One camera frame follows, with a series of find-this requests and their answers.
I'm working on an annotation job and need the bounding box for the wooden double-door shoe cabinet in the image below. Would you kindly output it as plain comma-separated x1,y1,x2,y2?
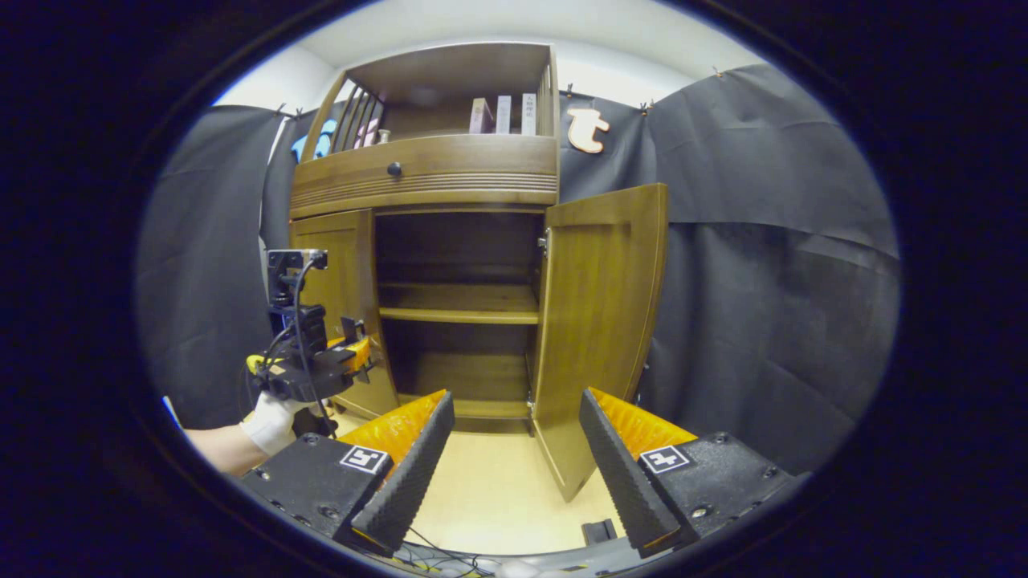
288,42,563,434

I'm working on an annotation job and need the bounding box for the black backdrop cloth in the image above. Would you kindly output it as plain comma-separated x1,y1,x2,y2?
135,64,902,476

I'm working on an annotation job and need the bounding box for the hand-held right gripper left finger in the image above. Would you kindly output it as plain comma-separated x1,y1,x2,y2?
239,389,456,556

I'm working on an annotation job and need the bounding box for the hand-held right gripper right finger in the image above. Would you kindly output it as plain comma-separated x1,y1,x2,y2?
578,387,796,559

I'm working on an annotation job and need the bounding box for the wooden cabinet inner shelf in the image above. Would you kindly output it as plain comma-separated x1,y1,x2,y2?
377,283,541,326

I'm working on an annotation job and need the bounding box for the ribbed wooden cabinet drawer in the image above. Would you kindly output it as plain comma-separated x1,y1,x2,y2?
289,134,561,219

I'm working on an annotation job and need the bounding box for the wooden shoe cabinet door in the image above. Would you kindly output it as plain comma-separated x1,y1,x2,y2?
526,182,670,503
289,210,400,420

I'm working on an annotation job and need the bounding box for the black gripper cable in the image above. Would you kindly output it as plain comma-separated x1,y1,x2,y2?
291,255,338,438

